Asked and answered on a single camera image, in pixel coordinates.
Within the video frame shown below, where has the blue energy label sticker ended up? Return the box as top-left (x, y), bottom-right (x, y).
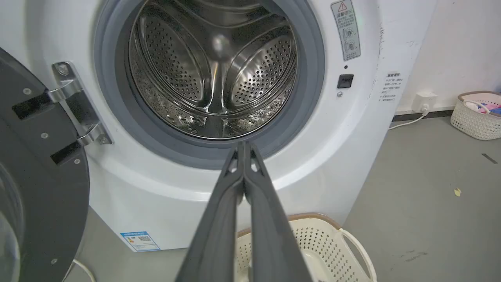
top-left (120, 231), bottom-right (160, 252)

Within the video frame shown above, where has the grey rubber door gasket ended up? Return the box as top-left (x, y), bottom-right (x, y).
top-left (93, 0), bottom-right (326, 170)

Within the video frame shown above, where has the white basket with clothes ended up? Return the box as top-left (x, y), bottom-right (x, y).
top-left (450, 91), bottom-right (501, 141)

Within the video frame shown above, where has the white perforated laundry basket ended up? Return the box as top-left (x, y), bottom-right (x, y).
top-left (234, 213), bottom-right (378, 282)

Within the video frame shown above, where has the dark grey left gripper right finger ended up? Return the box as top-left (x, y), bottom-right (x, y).
top-left (243, 141), bottom-right (313, 282)

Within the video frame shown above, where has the chrome door hinge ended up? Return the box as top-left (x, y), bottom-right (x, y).
top-left (48, 61), bottom-right (113, 146)

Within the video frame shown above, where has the white wall power socket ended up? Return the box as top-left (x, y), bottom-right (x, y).
top-left (414, 92), bottom-right (438, 113)

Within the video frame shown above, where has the white front-load washing machine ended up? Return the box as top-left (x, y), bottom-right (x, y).
top-left (0, 0), bottom-right (437, 252)

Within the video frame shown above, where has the white power cable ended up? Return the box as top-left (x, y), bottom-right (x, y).
top-left (388, 105), bottom-right (430, 130)

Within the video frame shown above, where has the dark grey washing machine door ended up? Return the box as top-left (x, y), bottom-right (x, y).
top-left (0, 47), bottom-right (90, 282)

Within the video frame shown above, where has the white text sticker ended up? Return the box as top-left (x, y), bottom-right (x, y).
top-left (379, 72), bottom-right (404, 103)

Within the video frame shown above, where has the grey warning sticker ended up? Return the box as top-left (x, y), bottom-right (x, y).
top-left (331, 0), bottom-right (361, 61)

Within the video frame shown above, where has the white hose under door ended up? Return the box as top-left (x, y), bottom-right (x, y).
top-left (72, 259), bottom-right (96, 282)

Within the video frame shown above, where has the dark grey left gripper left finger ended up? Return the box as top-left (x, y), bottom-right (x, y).
top-left (175, 141), bottom-right (245, 282)

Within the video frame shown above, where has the stainless steel washer drum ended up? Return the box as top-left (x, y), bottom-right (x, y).
top-left (128, 0), bottom-right (298, 140)

